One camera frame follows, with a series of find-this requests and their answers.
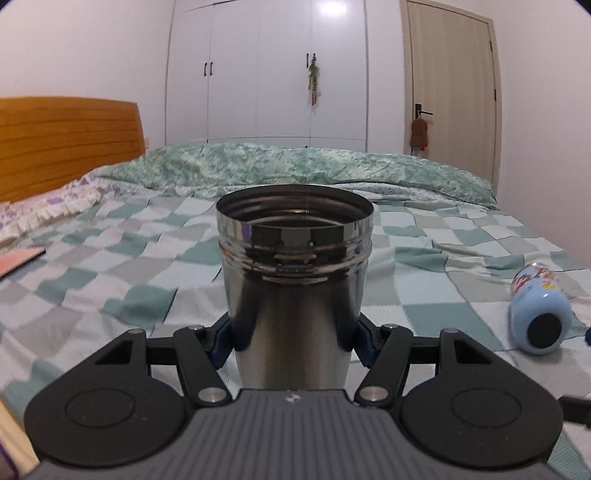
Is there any pink book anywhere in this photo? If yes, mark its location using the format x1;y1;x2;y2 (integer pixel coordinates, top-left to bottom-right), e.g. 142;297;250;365
0;247;47;280

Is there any beige door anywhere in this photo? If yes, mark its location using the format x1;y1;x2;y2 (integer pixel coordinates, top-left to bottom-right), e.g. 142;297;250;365
400;0;504;190

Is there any white wardrobe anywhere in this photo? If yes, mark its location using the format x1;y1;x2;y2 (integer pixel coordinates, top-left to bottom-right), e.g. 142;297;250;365
164;0;370;148

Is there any brown bag on door handle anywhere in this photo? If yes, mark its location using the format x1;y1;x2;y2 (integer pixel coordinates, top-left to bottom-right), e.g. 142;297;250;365
411;117;430;147

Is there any green floral quilt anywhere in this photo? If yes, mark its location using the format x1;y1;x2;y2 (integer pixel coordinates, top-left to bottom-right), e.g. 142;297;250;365
95;142;499;209

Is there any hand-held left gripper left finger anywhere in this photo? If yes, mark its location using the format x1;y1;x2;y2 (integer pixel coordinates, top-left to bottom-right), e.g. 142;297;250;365
93;313;237;407

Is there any stainless steel cup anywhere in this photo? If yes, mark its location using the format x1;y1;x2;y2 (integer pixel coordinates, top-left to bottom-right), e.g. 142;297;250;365
215;183;375;391

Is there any purple floral frilled pillow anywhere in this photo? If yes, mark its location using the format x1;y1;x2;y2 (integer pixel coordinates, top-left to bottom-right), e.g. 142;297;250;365
0;178;107;247

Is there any hanging green charm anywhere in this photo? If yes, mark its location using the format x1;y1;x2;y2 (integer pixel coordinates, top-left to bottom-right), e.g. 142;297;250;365
307;54;321;110

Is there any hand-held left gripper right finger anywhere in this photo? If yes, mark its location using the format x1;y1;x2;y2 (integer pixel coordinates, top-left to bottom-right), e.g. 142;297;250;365
352;312;494;408

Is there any checkered teal blanket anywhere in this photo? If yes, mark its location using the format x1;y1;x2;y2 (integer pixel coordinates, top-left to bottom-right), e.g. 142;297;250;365
0;184;591;462

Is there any light blue printed bottle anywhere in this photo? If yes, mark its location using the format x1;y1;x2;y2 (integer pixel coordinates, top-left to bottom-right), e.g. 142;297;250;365
508;262;573;357

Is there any wooden headboard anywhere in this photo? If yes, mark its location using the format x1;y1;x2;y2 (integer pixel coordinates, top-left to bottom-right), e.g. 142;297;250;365
0;96;147;204

